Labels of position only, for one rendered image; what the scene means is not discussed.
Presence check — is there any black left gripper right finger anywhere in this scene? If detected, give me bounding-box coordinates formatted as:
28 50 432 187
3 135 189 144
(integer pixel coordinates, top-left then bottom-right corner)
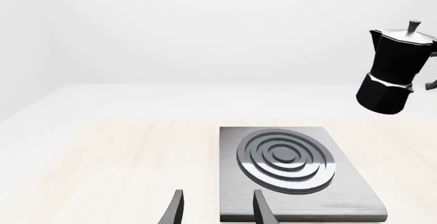
253 189 279 224

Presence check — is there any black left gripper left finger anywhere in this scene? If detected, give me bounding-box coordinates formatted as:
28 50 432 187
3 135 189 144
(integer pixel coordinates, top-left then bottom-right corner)
157 189 184 224

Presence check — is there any flat black stove plate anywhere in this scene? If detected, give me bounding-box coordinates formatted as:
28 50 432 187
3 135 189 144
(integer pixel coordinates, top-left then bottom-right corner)
218 126 389 223

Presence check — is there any black moka pot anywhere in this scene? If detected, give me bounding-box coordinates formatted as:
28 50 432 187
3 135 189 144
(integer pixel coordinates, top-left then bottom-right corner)
355 19 437 115

